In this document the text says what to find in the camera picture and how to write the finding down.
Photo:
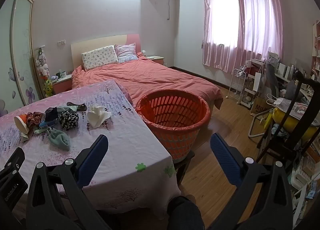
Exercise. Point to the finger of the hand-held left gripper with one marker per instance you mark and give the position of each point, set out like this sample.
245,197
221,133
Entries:
15,156

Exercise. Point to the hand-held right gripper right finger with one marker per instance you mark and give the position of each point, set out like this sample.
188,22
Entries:
225,157

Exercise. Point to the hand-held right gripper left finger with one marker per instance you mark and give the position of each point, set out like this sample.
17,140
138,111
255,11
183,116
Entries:
92,156

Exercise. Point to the white orange cup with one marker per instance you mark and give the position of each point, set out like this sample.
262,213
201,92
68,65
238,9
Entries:
21,124

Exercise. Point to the green cloth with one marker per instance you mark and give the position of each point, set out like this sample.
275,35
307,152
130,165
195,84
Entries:
58,139

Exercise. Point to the white tissue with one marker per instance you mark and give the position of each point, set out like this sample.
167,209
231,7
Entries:
96,117

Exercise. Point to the brown scrunchie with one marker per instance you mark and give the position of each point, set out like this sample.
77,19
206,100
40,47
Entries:
35,117

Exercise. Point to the black white dotted sock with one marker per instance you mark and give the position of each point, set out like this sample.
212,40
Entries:
68,119

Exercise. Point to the blue white packet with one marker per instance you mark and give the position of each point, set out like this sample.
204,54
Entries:
48,123

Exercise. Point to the dark brown wrapper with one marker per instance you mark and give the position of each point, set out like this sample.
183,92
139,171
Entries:
80,106

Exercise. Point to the teal packet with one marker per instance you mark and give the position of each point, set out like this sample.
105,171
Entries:
68,108

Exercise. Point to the dark patchwork cloth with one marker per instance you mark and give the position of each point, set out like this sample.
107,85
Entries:
52,113

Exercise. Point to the orange plastic basket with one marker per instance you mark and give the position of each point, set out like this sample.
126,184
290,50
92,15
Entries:
175,129

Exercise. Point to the pink floral tablecloth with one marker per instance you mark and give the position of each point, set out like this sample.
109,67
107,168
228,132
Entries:
125,144

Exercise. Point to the brown paper bag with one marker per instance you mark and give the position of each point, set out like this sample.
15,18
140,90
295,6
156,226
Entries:
258,106

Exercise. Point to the yellow bag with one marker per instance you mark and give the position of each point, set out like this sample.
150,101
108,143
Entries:
282,119

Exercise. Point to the person's leg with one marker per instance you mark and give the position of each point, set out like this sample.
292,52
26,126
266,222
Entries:
185,215

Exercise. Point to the white trolley shelf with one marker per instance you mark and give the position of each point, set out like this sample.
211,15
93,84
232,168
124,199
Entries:
250,89

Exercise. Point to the pink nightstand with mug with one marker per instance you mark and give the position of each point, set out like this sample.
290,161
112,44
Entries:
62,86

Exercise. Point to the yellow green plush toy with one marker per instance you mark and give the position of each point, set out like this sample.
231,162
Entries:
48,87

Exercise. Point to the hanging plush toys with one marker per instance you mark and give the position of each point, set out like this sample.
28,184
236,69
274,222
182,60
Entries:
41,66

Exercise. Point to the white floral pillow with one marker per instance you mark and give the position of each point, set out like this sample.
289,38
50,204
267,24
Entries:
100,57

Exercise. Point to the bed with coral duvet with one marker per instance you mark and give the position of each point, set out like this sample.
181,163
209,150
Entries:
155,77

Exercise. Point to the cluttered desk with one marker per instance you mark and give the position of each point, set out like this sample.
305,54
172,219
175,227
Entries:
287,74

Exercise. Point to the pink striped pillow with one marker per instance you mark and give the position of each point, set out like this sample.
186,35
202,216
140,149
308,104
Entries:
126,52

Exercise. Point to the dark wooden chair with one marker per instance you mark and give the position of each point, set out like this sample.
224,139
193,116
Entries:
301,76

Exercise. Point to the floral sliding wardrobe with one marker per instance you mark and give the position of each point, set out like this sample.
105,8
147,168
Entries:
22,44

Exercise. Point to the beige pink headboard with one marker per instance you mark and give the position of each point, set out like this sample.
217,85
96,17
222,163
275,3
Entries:
100,42

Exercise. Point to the pink curtain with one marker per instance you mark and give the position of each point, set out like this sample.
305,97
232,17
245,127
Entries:
250,32

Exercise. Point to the white metal frame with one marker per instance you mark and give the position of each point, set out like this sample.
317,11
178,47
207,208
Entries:
250,129

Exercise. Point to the wall sockets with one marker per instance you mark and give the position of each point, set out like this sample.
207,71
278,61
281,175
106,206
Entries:
61,42

